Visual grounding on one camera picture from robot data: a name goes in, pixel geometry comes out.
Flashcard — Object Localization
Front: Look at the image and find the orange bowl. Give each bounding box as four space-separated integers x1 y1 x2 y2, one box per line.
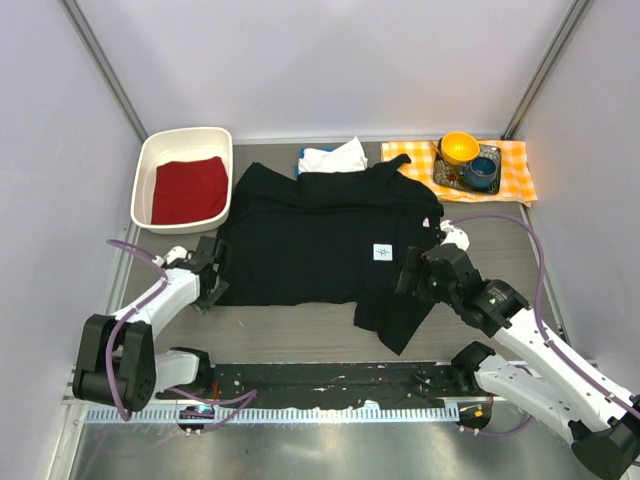
440 131 480 165

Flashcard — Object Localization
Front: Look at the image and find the dark patterned tray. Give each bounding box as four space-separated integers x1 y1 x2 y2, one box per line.
432 144 502 195

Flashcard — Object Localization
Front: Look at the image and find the white plastic tub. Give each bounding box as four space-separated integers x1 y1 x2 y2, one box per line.
130 127 234 235

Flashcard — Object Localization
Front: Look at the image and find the white t shirt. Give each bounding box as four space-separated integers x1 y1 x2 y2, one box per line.
298 137 368 175

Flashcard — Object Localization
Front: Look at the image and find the red t shirt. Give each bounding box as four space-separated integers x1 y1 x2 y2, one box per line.
151 156 229 225

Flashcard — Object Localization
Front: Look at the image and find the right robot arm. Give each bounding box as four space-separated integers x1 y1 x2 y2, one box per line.
396 244 639 479

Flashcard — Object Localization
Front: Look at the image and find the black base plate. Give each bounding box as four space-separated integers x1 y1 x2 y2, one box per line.
154 362 514 409

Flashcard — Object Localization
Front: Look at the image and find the blue t shirt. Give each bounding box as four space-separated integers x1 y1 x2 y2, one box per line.
294 147 334 178

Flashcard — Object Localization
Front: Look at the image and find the blue mug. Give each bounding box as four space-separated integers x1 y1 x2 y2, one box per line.
462 156 498 191

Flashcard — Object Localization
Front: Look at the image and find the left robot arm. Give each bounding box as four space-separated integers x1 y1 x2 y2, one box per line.
72 236 231 421

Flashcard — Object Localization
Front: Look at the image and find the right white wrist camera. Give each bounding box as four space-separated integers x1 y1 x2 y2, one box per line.
440 220 470 251

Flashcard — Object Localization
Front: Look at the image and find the orange checkered cloth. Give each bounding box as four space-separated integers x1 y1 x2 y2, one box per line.
380 139 539 208

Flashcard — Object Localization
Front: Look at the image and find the black t shirt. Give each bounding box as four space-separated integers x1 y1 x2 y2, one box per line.
217 154 444 354

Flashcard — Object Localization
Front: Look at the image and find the slotted cable duct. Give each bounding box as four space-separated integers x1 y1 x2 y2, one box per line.
85 403 460 425

